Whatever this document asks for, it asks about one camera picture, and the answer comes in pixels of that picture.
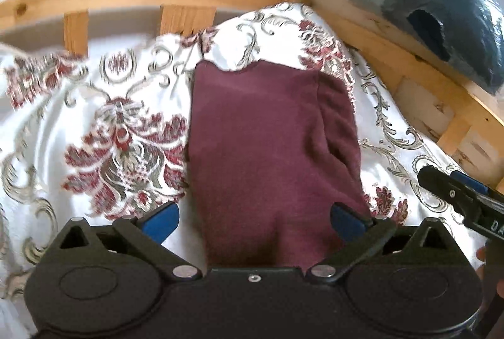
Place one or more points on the person's right hand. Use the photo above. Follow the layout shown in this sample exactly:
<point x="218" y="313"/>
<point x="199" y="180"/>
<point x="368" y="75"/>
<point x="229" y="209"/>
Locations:
<point x="490" y="323"/>

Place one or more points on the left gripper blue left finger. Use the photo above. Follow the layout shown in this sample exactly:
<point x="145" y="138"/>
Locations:
<point x="160" y="223"/>

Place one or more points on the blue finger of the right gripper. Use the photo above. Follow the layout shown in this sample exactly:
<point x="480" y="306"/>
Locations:
<point x="446" y="188"/>
<point x="474" y="184"/>

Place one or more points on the maroon knit sweater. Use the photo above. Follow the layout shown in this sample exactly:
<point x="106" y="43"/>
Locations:
<point x="271" y="149"/>

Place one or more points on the floral satin bedspread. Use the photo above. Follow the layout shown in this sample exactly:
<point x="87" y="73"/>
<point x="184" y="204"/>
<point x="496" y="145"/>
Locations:
<point x="106" y="137"/>

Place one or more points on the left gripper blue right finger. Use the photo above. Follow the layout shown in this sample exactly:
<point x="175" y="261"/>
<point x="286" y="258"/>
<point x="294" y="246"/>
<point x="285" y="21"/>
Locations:
<point x="348" y="224"/>

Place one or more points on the wooden bed frame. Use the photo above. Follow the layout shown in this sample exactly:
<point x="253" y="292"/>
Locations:
<point x="396" y="57"/>

